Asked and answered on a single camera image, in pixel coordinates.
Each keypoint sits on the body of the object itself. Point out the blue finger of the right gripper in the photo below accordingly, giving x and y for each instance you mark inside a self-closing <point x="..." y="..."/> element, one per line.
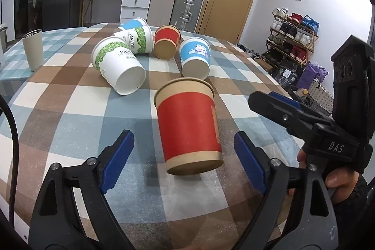
<point x="286" y="100"/>

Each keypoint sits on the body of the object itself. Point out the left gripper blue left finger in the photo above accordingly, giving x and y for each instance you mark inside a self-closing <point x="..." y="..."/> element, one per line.
<point x="56" y="223"/>

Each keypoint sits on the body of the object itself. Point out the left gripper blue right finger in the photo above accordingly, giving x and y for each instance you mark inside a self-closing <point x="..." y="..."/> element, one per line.
<point x="311" y="222"/>

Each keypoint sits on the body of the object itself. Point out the large red paper cup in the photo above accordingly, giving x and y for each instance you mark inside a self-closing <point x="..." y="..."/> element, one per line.
<point x="188" y="126"/>

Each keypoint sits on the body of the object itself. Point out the blue bunny paper cup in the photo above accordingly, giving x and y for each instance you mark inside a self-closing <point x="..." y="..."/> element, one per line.
<point x="195" y="58"/>

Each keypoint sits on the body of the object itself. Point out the small red paper cup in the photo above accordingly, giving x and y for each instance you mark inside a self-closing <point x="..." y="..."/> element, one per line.
<point x="167" y="39"/>

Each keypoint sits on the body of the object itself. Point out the far white green paper cup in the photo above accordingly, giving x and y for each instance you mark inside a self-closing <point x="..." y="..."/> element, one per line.
<point x="139" y="40"/>

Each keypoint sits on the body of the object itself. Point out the white green paper cup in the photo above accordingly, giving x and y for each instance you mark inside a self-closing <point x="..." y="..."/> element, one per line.
<point x="118" y="65"/>
<point x="139" y="40"/>

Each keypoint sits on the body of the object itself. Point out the far blue paper cup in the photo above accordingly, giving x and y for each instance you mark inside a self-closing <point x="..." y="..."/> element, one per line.
<point x="133" y="24"/>

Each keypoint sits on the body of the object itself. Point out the near white green paper cup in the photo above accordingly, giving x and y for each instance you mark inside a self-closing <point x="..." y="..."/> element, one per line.
<point x="118" y="65"/>

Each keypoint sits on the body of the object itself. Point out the beige tumbler cup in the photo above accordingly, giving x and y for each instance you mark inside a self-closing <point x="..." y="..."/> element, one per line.
<point x="33" y="47"/>

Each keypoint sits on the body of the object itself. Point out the right hand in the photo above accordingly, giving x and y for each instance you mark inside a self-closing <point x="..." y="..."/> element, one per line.
<point x="344" y="181"/>

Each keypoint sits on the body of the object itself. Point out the purple bag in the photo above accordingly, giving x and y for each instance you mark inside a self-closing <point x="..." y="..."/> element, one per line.
<point x="312" y="71"/>

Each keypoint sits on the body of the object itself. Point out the shoe rack with shoes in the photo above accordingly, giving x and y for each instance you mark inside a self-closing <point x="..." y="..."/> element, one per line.
<point x="291" y="41"/>

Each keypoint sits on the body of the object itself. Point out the checkered tablecloth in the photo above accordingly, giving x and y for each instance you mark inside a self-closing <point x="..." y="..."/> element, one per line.
<point x="67" y="112"/>

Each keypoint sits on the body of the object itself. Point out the silver suitcase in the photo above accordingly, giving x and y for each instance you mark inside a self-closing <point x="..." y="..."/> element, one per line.
<point x="185" y="14"/>

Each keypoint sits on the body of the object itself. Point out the beige suitcase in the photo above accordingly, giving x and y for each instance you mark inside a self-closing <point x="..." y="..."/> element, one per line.
<point x="160" y="12"/>

